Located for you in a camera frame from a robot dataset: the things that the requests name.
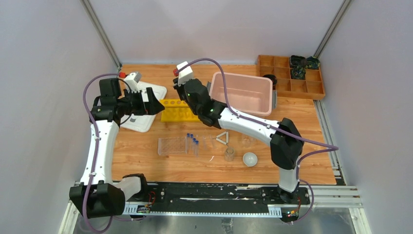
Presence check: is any yellow test tube rack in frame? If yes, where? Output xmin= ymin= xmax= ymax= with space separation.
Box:
xmin=160 ymin=99 xmax=200 ymax=122

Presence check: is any blue capped tube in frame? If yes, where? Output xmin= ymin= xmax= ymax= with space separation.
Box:
xmin=191 ymin=138 xmax=198 ymax=155
xmin=188 ymin=134 xmax=194 ymax=151
xmin=185 ymin=133 xmax=191 ymax=154
xmin=193 ymin=140 xmax=199 ymax=157

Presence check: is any clear glass tube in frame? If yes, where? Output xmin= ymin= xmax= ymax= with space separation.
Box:
xmin=209 ymin=135 xmax=215 ymax=149

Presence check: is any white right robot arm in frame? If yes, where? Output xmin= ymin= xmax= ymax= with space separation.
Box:
xmin=173 ymin=78 xmax=304 ymax=204

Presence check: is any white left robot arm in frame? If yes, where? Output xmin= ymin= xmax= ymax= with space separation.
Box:
xmin=69 ymin=78 xmax=165 ymax=218

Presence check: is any white plastic box lid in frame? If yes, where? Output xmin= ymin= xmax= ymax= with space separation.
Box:
xmin=121 ymin=80 xmax=168 ymax=133

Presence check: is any clear well plate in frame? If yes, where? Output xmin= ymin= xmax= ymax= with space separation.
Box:
xmin=157 ymin=137 xmax=188 ymax=156

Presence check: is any white clay triangle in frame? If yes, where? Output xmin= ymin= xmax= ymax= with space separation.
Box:
xmin=215 ymin=131 xmax=229 ymax=145

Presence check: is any pink plastic storage bin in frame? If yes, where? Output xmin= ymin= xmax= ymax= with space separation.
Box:
xmin=225 ymin=72 xmax=273 ymax=116

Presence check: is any small glass jar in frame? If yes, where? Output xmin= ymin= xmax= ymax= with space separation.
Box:
xmin=224 ymin=147 xmax=235 ymax=161

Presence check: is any clear glass beaker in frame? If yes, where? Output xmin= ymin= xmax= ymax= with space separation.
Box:
xmin=241 ymin=134 xmax=256 ymax=148

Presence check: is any grey right bin clip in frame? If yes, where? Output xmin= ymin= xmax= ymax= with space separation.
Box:
xmin=272 ymin=90 xmax=277 ymax=110

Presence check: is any black round object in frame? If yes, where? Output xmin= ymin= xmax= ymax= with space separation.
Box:
xmin=263 ymin=74 xmax=278 ymax=90

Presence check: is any white ceramic dish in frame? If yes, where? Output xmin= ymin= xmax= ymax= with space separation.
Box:
xmin=243 ymin=152 xmax=258 ymax=167

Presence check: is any wooden compartment organizer tray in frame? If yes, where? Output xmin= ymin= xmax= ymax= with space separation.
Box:
xmin=256 ymin=55 xmax=326 ymax=100

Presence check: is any grey bin handle clip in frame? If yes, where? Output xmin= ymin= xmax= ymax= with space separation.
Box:
xmin=206 ymin=81 xmax=211 ymax=93

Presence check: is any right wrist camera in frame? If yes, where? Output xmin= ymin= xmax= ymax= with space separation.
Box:
xmin=173 ymin=61 xmax=194 ymax=86

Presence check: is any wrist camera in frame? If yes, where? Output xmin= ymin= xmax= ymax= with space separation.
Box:
xmin=173 ymin=61 xmax=194 ymax=86
xmin=119 ymin=72 xmax=142 ymax=93

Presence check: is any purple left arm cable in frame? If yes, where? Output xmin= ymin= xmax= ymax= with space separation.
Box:
xmin=82 ymin=73 xmax=143 ymax=234

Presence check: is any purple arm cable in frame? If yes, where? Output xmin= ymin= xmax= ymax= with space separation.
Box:
xmin=82 ymin=73 xmax=143 ymax=234
xmin=176 ymin=58 xmax=339 ymax=224

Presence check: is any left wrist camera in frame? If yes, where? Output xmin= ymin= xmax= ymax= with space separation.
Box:
xmin=119 ymin=72 xmax=142 ymax=93

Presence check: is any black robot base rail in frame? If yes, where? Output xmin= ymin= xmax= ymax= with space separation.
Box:
xmin=123 ymin=182 xmax=314 ymax=222

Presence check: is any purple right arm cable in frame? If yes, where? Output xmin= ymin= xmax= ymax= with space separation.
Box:
xmin=176 ymin=58 xmax=339 ymax=224

